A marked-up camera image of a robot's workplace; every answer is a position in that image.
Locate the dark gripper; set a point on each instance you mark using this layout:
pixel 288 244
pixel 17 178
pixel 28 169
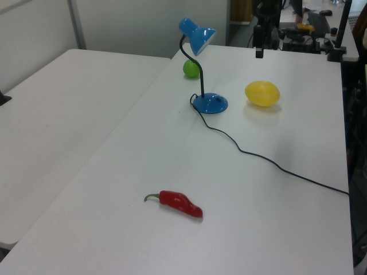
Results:
pixel 258 35

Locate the blue desk lamp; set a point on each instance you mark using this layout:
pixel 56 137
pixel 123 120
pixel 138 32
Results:
pixel 210 104

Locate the dark robot arm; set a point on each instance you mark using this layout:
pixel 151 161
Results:
pixel 262 11

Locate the yellow melon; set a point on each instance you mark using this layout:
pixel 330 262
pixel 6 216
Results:
pixel 262 94

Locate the wooden cabinet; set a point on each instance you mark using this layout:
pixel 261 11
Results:
pixel 239 11

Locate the small yellow object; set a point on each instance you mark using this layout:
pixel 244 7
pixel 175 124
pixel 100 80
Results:
pixel 305 27

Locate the black keyboard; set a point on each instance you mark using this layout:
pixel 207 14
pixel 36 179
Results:
pixel 318 22

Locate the green apple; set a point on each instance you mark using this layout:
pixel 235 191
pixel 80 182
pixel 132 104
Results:
pixel 189 70

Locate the black computer mouse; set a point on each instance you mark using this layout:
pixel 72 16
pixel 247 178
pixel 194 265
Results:
pixel 325 12

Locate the black pole with clamp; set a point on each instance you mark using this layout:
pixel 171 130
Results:
pixel 341 28

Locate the red chili pepper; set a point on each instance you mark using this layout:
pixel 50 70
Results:
pixel 177 202

